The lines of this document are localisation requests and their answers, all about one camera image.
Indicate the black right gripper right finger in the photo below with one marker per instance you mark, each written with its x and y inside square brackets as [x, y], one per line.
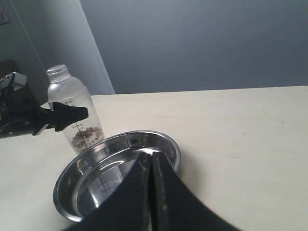
[174, 207]

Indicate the round stainless steel plate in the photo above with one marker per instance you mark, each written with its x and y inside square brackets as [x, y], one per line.
[92, 176]

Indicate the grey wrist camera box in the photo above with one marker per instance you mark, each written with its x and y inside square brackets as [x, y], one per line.
[15, 80]

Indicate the clear plastic shaker bottle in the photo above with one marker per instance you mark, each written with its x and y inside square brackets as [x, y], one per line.
[70, 91]

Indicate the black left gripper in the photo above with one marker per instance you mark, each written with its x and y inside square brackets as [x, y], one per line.
[35, 121]

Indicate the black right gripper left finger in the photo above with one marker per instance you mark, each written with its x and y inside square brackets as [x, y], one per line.
[128, 207]

